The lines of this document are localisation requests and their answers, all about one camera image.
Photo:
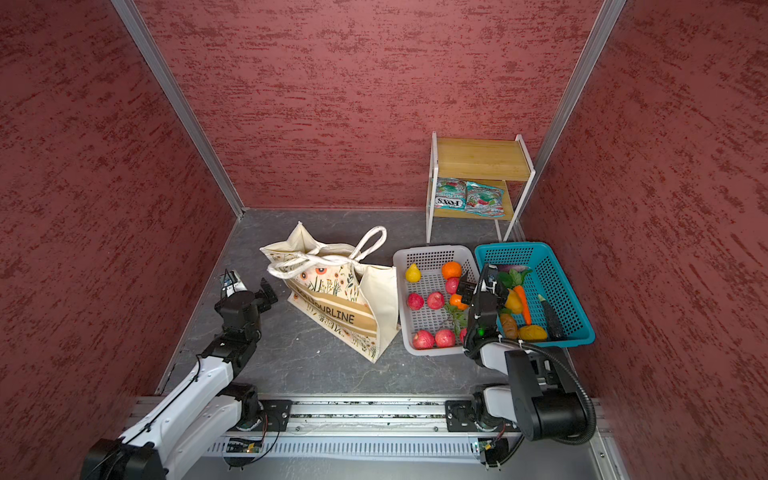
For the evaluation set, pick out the red-green Fox's candy bag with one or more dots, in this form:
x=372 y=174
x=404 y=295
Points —
x=484 y=200

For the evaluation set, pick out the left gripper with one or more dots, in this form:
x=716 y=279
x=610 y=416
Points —
x=262 y=299

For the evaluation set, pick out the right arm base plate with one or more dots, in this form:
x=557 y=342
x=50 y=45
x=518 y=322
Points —
x=462 y=417

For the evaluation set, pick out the red apple front left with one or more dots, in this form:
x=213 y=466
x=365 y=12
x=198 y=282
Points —
x=423 y=340

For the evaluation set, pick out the yellow bell pepper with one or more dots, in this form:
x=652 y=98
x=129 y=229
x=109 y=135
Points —
x=513 y=303

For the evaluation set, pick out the orange carrot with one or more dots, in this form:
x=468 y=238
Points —
x=525 y=310

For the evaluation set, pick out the teal plastic basket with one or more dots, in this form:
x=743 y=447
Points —
x=546 y=279

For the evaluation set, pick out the small orange tangerine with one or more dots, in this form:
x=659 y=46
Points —
x=457 y=302

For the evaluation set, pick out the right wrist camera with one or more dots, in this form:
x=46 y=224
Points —
x=489 y=278

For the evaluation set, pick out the red apple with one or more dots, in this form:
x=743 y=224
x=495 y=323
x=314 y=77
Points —
x=445 y=338
x=451 y=285
x=415 y=302
x=423 y=340
x=435 y=300

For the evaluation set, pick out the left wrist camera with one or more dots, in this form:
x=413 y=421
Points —
x=231 y=283

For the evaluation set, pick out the aluminium mounting rail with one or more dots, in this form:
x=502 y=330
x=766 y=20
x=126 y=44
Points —
x=347 y=416

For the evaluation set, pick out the green leafy sprig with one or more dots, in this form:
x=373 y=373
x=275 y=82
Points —
x=457 y=318

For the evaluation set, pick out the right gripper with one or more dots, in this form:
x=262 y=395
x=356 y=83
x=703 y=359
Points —
x=466 y=288

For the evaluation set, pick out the brown potato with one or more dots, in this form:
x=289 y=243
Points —
x=509 y=326

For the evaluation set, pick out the orange fruit back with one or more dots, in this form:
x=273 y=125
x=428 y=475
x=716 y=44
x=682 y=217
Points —
x=451 y=270

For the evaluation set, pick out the red apple front middle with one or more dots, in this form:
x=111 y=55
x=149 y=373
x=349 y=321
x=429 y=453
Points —
x=445 y=338

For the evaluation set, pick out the white wooden two-tier shelf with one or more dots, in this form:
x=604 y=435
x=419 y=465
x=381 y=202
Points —
x=503 y=164

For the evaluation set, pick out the red apple middle left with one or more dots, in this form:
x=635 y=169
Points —
x=415 y=302

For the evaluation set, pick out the cream canvas tote bag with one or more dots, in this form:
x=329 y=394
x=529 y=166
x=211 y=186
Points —
x=331 y=284

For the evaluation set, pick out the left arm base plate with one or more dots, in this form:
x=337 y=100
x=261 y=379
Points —
x=270 y=415

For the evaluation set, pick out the green bell pepper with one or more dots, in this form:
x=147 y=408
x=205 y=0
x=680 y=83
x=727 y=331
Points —
x=507 y=280

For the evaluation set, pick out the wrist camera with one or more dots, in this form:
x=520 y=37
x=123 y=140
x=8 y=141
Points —
x=231 y=283
x=489 y=278

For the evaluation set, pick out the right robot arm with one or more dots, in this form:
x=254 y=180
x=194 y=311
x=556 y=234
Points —
x=542 y=396

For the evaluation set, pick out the yellow pear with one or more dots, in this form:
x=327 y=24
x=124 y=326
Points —
x=413 y=274

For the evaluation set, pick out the white plastic basket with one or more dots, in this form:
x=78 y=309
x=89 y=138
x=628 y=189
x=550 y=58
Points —
x=429 y=260

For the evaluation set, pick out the red apple back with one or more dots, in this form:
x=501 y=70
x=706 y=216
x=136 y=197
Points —
x=451 y=285

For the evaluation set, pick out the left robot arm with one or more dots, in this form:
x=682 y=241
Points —
x=175 y=434

